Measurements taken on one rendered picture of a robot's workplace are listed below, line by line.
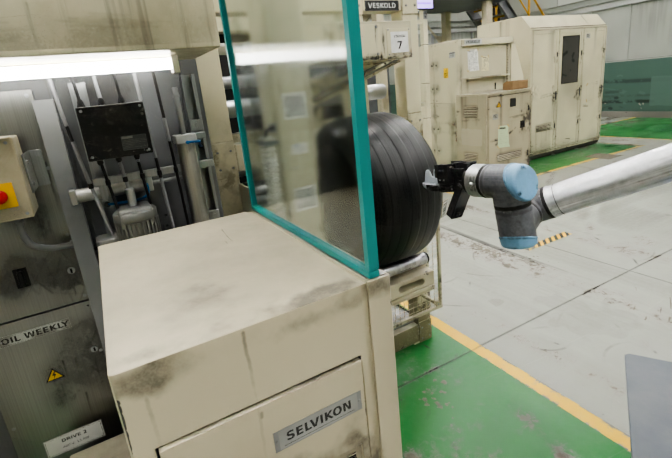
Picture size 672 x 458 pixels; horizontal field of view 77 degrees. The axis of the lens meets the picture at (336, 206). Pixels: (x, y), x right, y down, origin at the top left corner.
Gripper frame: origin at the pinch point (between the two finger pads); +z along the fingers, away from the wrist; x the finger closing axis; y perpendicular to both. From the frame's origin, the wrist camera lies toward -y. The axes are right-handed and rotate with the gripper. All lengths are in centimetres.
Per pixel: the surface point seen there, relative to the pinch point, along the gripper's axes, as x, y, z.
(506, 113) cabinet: -405, 9, 299
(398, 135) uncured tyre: 1.9, 16.7, 8.4
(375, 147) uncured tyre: 12.4, 14.4, 7.0
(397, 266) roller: 3.9, -29.3, 16.4
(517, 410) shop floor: -57, -121, 23
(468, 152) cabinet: -367, -37, 338
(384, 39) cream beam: -22, 54, 40
